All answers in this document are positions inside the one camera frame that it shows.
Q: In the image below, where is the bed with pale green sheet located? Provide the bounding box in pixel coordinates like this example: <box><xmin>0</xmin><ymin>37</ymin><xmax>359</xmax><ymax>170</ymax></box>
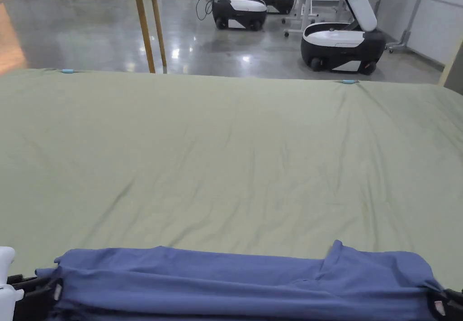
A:
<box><xmin>0</xmin><ymin>68</ymin><xmax>463</xmax><ymax>321</ymax></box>

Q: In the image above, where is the blue shirt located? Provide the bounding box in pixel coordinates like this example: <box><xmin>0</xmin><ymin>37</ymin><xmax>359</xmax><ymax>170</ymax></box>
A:
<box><xmin>35</xmin><ymin>240</ymin><xmax>451</xmax><ymax>321</ymax></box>

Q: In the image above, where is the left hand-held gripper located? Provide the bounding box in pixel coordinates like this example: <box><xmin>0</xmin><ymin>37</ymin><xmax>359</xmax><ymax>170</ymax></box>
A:
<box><xmin>0</xmin><ymin>246</ymin><xmax>65</xmax><ymax>321</ymax></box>

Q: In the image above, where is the black cable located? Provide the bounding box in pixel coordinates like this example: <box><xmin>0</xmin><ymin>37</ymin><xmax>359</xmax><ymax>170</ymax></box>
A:
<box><xmin>196</xmin><ymin>0</ymin><xmax>218</xmax><ymax>22</ymax></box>

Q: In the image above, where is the white stand base on castors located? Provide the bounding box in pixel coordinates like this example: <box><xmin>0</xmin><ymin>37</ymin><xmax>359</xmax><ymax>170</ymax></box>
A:
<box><xmin>388</xmin><ymin>31</ymin><xmax>412</xmax><ymax>55</ymax></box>

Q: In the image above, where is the white desk on castors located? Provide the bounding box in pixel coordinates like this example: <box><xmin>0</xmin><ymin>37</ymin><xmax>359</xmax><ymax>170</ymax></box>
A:
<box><xmin>283</xmin><ymin>0</ymin><xmax>349</xmax><ymax>38</ymax></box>

